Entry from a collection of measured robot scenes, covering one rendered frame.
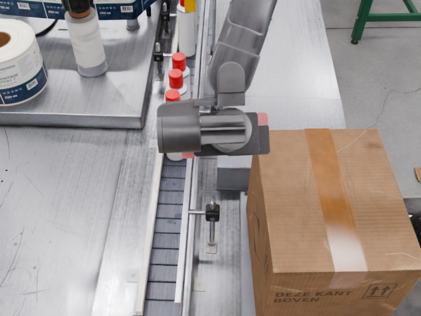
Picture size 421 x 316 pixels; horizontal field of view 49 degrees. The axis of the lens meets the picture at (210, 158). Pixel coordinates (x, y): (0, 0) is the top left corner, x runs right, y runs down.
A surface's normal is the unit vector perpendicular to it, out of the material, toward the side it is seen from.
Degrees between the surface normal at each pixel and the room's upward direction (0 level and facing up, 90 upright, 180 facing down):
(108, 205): 0
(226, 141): 39
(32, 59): 90
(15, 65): 90
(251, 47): 52
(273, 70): 0
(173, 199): 0
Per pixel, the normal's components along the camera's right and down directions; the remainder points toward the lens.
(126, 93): 0.01, -0.65
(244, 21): 0.06, -0.04
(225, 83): 0.04, 0.18
